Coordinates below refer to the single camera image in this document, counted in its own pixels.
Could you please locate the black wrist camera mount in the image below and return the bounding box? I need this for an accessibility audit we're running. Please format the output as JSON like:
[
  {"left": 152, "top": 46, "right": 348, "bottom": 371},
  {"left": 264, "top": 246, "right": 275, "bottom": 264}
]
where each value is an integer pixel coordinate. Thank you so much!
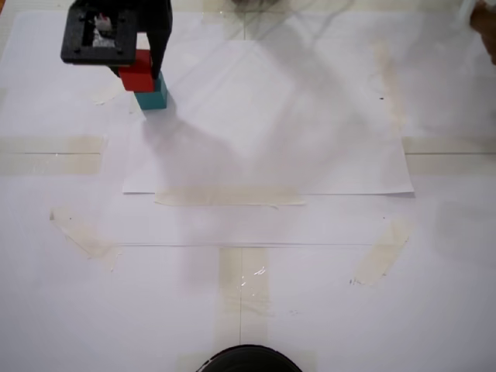
[{"left": 60, "top": 0, "right": 139, "bottom": 67}]

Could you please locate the person's bare hand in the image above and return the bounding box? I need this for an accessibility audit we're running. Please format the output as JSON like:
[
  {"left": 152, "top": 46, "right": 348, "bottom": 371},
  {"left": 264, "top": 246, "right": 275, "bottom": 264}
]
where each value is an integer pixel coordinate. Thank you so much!
[{"left": 469, "top": 0, "right": 496, "bottom": 67}]

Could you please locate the black round stand base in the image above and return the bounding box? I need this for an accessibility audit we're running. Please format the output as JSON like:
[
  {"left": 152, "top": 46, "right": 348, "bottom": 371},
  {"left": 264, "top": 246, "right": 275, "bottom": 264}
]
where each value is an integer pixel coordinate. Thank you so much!
[{"left": 196, "top": 343, "right": 304, "bottom": 372}]

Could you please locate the teal blue cube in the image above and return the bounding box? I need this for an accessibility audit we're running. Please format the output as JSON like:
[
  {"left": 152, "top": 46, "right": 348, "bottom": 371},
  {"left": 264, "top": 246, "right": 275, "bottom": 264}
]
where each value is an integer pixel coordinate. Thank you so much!
[{"left": 133, "top": 72, "right": 170, "bottom": 111}]

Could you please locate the red cube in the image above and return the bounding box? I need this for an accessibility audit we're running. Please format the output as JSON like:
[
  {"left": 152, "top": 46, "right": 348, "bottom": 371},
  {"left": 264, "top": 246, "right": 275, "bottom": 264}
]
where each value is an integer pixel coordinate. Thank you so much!
[{"left": 118, "top": 48, "right": 157, "bottom": 93}]

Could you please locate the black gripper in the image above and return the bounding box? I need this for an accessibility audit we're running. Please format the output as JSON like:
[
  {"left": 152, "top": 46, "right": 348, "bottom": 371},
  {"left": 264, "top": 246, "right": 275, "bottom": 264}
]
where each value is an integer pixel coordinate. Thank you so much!
[{"left": 104, "top": 0, "right": 174, "bottom": 78}]

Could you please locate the white paper sheet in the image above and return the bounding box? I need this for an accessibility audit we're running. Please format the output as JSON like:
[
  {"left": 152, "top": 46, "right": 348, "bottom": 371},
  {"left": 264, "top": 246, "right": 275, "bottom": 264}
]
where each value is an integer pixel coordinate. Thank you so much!
[{"left": 122, "top": 9, "right": 415, "bottom": 195}]

